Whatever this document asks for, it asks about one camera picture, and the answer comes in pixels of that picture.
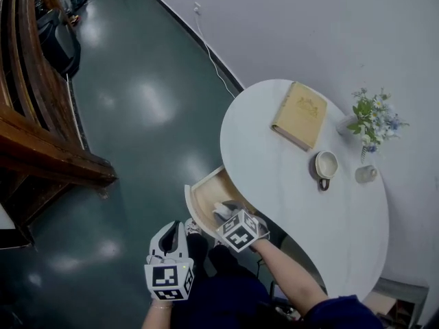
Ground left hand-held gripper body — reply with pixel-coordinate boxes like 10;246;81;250
143;220;195;302

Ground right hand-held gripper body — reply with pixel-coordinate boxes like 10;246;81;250
215;200;271;254

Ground white item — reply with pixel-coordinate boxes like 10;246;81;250
211;202;235;223

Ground white wooden drawer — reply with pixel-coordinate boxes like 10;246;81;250
184;165;248;236

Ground person's left forearm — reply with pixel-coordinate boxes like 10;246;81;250
141;297;175;329

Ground person's right forearm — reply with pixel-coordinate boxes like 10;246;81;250
252;239;331;319

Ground white patterned shoe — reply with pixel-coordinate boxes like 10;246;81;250
184;217;204;236

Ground white rounded side table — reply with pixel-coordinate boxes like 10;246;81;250
219;78;390;304

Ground person's dark blue clothing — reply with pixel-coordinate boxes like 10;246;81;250
169;231;385;329

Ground yellow hardcover book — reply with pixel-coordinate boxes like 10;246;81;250
270;81;329;152

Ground small frosted glass jar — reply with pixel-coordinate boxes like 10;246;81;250
354;164;379;184

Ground white vase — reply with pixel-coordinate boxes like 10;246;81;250
335;114;359;136

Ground bouquet of small flowers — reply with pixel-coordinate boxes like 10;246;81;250
346;87;411;165

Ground brown wooden cabinet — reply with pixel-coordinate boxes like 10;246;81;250
0;0;119;249

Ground black chair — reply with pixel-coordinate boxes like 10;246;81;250
35;8;82;76

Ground cream mug with brown handle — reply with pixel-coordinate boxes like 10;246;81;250
314;150;340;192

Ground white power cable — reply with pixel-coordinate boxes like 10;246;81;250
195;9;238;98

